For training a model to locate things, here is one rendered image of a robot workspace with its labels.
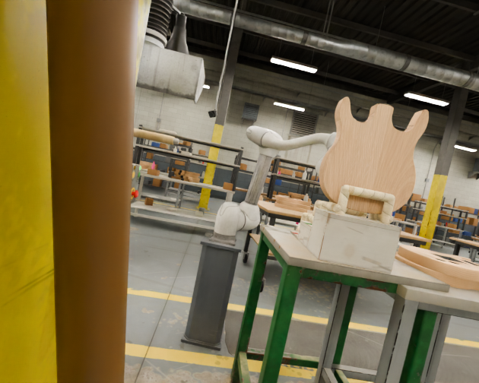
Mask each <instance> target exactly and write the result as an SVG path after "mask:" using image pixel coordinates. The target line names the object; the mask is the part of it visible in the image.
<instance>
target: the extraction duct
mask: <svg viewBox="0 0 479 383"><path fill-rule="evenodd" d="M179 11H180V12H182V13H184V14H190V15H192V16H196V17H201V18H204V19H207V20H210V21H216V22H219V23H222V24H227V25H230V26H231V23H232V19H233V11H230V10H227V9H224V8H219V7H216V6H213V5H208V4H205V3H202V2H197V1H193V0H179ZM234 27H238V28H242V29H244V30H250V31H253V32H256V33H261V34H264V35H268V36H272V37H276V38H278V39H282V40H287V41H291V42H294V43H299V44H300V45H305V46H310V47H313V48H317V49H321V48H322V46H323V44H324V42H325V36H323V35H319V34H317V33H311V32H309V31H306V30H301V29H297V28H294V27H289V26H287V25H283V24H278V23H275V22H272V21H267V20H264V19H261V18H257V17H253V16H249V15H247V14H241V13H238V12H237V13H236V17H235V22H234ZM322 50H325V51H328V52H333V53H335V54H339V55H343V56H346V57H349V58H352V59H358V60H361V61H364V62H369V63H372V64H375V65H381V66H384V67H387V68H392V69H395V70H397V71H403V72H407V73H410V74H415V75H418V76H421V77H424V78H429V79H433V80H436V81H441V82H444V83H447V84H452V85H455V86H458V87H463V88H467V89H470V90H475V91H479V74H476V73H474V72H472V71H465V70H461V69H459V68H453V67H451V66H448V65H443V64H440V63H437V62H432V61H429V60H426V59H421V58H418V57H414V56H412V55H408V54H404V53H400V52H396V51H392V50H389V49H384V48H381V47H378V46H373V45H370V44H367V43H362V42H359V41H356V40H337V39H334V38H331V37H327V39H326V42H325V46H324V48H323V49H322Z"/></svg>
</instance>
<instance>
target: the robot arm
mask: <svg viewBox="0 0 479 383"><path fill-rule="evenodd" d="M336 133H337V132H333V133H332V134H323V133H319V134H314V135H307V136H304V137H301V138H294V139H291V140H287V141H283V139H282V137H281V136H280V135H279V134H278V133H276V132H274V131H272V130H268V129H266V128H261V127H258V126H250V127H249V128H248V129H247V130H246V136H247V138H248V139H249V140H250V141H252V142H254V143H255V144H257V145H258V146H259V153H260V154H259V158H258V161H257V164H256V166H255V170H254V173H253V176H252V180H251V182H250V185H249V189H248V191H247V195H246V199H245V201H243V202H242V203H240V205H238V204H236V203H233V202H225V203H223V204H222V205H221V206H220V209H219V211H218V212H217V217H216V221H215V226H214V232H213V233H205V235H206V236H207V237H210V239H209V241H211V242H218V243H222V244H226V245H231V246H235V245H236V244H235V241H236V239H235V235H236V232H237V231H246V230H251V229H254V228H256V227H257V226H258V225H259V222H260V215H259V206H258V205H257V204H258V202H259V198H260V195H261V193H262V189H263V186H264V184H265V180H266V177H267V174H268V171H269V168H270V165H271V161H272V158H274V157H275V156H276V155H277V153H278V152H279V151H281V150H292V149H295V148H298V147H303V146H306V145H310V144H315V143H322V144H324V145H325V146H326V149H327V150H329V149H330V148H331V146H332V145H333V143H334V141H335V138H336ZM324 156H325V155H324ZM324 156H323V157H324ZM323 157H322V158H321V159H320V160H319V161H318V163H317V164H316V172H317V173H318V174H319V169H320V165H321V162H322V159H323Z"/></svg>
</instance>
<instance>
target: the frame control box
mask: <svg viewBox="0 0 479 383"><path fill-rule="evenodd" d="M134 165H135V166H136V168H135V170H133V166H134ZM139 166H140V165H138V164H134V163H133V164H132V174H133V172H135V177H134V178H132V192H135V190H137V188H138V181H139V178H138V173H139V172H141V170H140V171H139V170H138V168H139ZM134 201H135V198H134V195H132V196H131V203H132V202H134Z"/></svg>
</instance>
